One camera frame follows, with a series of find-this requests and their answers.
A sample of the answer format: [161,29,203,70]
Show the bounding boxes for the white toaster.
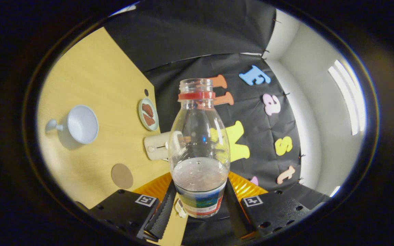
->
[144,131,184,161]

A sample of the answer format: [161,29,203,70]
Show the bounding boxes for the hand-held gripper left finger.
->
[76,172,178,244]

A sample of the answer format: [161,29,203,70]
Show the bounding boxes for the small pale green plate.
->
[138,98,159,132]

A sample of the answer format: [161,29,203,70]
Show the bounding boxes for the white cup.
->
[45,105,99,145]

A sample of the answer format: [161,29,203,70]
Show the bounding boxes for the long ceiling light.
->
[328,60,367,136]

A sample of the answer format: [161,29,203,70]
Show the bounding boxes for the clear plastic juice bottle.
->
[168,78,231,218]

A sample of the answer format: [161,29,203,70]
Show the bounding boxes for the round brown coaster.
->
[111,163,134,190]

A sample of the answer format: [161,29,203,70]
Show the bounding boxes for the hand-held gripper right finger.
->
[224,172,312,241]

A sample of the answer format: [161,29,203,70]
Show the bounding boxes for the wooden table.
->
[37,27,189,246]

